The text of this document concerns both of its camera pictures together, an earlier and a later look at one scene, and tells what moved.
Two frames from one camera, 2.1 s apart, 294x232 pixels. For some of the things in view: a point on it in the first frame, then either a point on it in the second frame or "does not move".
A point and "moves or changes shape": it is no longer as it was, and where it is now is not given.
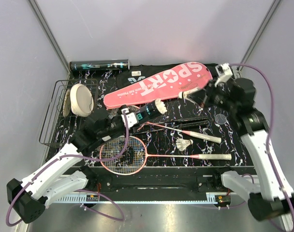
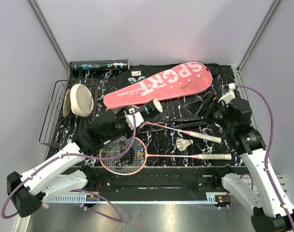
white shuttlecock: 182,144 does not move
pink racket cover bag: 168,83 does not move
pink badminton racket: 124,155 does not move
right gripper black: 209,90 → 212,103
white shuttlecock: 160,105 moves or changes shape
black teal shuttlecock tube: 99,65 does not move
